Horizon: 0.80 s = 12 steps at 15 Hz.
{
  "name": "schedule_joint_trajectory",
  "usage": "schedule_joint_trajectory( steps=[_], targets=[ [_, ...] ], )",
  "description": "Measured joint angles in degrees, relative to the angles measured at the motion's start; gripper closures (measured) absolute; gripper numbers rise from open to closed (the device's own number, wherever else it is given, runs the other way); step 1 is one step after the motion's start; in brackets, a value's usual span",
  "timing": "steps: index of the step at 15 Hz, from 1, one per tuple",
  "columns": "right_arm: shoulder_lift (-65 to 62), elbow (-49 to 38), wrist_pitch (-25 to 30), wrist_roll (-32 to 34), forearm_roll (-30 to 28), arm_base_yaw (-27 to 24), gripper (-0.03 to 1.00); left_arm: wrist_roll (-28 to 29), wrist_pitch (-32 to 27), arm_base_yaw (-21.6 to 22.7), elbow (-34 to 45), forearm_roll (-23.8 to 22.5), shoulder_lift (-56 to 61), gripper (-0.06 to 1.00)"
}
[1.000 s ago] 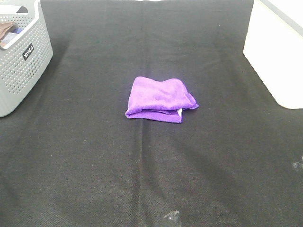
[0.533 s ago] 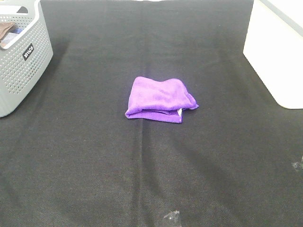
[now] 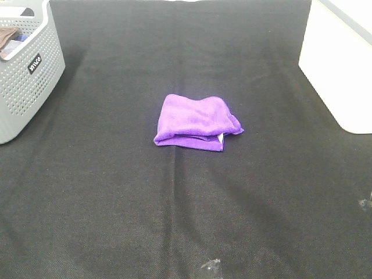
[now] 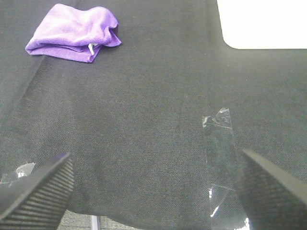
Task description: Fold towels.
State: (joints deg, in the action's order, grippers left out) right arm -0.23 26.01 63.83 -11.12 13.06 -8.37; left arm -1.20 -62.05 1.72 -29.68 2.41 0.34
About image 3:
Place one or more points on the purple microfiber towel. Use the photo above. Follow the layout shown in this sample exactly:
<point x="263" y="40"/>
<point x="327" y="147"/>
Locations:
<point x="199" y="124"/>

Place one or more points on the black fabric table cover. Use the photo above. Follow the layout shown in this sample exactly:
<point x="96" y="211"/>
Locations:
<point x="86" y="193"/>

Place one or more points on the grey perforated plastic basket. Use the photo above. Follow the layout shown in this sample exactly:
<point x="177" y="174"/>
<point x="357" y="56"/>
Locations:
<point x="32" y="70"/>

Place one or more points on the white plastic storage box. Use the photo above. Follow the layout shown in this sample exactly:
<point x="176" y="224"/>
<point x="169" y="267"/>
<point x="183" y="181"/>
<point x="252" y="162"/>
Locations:
<point x="336" y="59"/>

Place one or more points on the brown cloth in basket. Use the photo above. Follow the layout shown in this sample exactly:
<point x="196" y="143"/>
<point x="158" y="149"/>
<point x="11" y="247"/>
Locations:
<point x="7" y="34"/>

